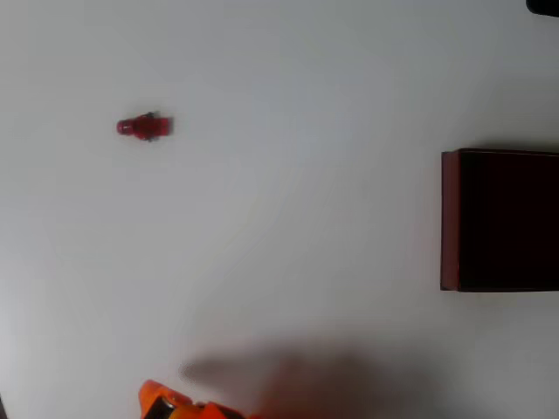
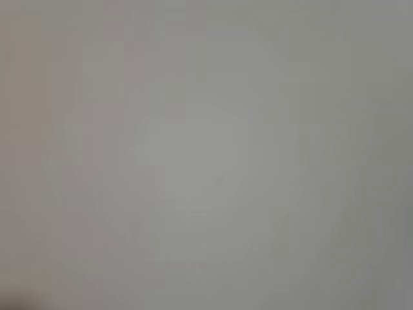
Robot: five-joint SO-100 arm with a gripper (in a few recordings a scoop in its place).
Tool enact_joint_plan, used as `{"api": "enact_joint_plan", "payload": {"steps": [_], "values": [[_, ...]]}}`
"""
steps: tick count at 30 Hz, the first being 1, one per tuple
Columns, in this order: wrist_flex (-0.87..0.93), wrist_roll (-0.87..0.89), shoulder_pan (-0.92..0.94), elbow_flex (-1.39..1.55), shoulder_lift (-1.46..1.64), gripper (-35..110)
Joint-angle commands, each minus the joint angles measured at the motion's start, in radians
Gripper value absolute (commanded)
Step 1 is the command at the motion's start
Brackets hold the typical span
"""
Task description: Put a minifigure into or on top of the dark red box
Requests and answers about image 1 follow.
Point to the black corner object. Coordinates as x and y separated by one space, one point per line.
545 6

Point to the dark red cardboard box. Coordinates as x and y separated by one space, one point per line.
506 222

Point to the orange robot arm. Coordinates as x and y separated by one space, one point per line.
209 410

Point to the small red toy figure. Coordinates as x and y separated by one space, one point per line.
146 126

